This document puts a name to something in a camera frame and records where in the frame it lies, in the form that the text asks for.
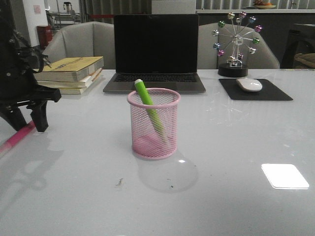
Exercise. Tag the top yellow book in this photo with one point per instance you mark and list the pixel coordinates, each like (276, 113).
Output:
(71, 69)

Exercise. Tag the green marker pen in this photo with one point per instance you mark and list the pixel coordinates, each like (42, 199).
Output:
(152, 113)

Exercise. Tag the fruit bowl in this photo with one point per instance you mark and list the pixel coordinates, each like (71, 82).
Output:
(262, 4)

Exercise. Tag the pink marker pen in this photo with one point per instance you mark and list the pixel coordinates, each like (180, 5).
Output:
(16, 138)

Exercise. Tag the left grey armchair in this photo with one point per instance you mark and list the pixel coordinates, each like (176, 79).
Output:
(83, 40)

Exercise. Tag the right grey armchair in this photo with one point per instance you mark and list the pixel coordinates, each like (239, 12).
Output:
(214, 50)

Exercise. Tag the ferris wheel desk ornament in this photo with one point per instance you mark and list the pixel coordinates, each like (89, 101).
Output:
(234, 66)

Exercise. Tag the white computer mouse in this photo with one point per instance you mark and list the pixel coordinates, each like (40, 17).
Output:
(249, 85)

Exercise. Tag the bottom book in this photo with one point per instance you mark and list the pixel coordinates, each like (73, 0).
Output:
(73, 91)

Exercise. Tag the black mouse pad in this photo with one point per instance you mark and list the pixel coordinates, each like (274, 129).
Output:
(269, 91)

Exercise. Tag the pink mesh pen holder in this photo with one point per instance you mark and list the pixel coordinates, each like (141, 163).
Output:
(146, 143)

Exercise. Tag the middle book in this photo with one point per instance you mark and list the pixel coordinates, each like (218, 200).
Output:
(54, 84)

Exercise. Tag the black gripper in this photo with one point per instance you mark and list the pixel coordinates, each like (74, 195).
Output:
(18, 63)

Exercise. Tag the grey laptop computer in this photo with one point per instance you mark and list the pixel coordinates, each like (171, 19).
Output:
(159, 49)

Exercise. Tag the red bin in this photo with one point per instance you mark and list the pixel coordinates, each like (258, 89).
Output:
(44, 35)

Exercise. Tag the grey armchair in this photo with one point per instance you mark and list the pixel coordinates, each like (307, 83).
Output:
(83, 40)
(214, 50)

